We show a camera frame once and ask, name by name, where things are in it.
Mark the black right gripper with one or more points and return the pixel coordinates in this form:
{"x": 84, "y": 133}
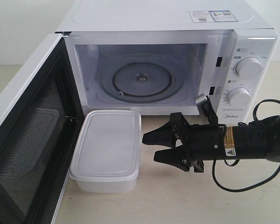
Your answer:
{"x": 198, "y": 142}

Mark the white plastic lidded container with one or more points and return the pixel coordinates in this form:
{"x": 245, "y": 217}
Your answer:
{"x": 106, "y": 158}

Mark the white microwave door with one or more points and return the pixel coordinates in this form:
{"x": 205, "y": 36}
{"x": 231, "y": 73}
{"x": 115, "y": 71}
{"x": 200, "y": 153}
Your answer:
{"x": 40, "y": 121}

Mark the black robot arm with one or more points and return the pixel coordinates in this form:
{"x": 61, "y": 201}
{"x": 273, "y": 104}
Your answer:
{"x": 259, "y": 139}

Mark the white microwave oven body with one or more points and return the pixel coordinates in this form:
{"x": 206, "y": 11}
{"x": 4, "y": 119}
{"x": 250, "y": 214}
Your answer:
{"x": 98, "y": 31}

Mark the white printed paper label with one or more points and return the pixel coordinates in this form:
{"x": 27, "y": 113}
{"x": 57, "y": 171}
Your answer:
{"x": 212, "y": 16}

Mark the glass turntable plate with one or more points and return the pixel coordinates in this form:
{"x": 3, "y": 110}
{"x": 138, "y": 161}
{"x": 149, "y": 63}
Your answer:
{"x": 141, "y": 78}

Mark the lower white timer knob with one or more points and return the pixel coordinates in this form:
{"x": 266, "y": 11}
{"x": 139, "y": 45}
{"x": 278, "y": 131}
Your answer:
{"x": 238, "y": 96}

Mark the upper white power knob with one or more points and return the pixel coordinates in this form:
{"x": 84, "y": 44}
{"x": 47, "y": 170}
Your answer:
{"x": 248, "y": 68}

